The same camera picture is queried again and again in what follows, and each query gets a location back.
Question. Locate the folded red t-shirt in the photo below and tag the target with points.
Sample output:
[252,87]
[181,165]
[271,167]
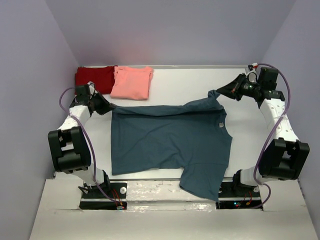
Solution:
[102,77]

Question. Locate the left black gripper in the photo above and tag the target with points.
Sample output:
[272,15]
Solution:
[95,103]

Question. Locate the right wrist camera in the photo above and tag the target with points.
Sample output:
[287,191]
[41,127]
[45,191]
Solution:
[251,72]

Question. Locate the blue t-shirt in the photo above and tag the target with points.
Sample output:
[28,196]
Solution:
[192,137]

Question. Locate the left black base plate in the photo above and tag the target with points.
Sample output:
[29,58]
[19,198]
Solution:
[112,198]

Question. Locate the folded pink t-shirt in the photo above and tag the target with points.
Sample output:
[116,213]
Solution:
[132,83]

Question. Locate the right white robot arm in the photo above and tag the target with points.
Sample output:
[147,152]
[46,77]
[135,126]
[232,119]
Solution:
[283,155]

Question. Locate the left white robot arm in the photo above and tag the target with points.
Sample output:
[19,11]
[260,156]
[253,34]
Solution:
[70,146]

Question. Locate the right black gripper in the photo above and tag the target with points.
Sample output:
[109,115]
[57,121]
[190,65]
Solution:
[238,87]

